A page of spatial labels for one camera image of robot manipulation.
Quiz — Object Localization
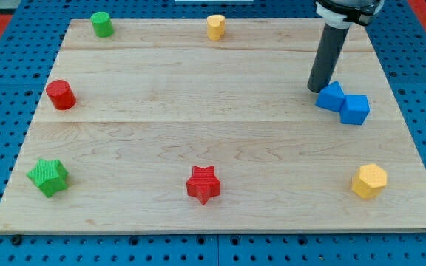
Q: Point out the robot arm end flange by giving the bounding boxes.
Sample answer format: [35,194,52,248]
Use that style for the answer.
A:
[315,0,385,29]

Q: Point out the yellow heart block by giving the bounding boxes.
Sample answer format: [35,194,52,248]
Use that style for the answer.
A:
[206,14,226,41]

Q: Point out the yellow hexagon block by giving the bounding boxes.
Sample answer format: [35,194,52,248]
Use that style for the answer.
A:
[351,163,388,200]

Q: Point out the red star block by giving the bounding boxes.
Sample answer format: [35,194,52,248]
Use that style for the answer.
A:
[186,166,221,205]

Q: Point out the wooden board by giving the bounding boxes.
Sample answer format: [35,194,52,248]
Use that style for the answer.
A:
[0,18,426,235]

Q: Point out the blue triangular block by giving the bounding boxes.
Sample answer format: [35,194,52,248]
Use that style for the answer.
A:
[315,81,345,112]

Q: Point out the blue cube block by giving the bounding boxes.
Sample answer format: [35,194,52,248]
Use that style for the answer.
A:
[339,95,370,125]

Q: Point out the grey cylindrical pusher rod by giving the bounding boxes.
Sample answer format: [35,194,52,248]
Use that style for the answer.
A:
[308,24,349,93]

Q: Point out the green cylinder block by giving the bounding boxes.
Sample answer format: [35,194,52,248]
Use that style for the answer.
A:
[90,11,115,38]

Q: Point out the red cylinder block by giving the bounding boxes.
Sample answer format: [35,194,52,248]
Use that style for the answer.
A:
[46,80,76,110]

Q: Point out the green star block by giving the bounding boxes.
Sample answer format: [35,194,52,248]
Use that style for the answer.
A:
[26,159,68,197]

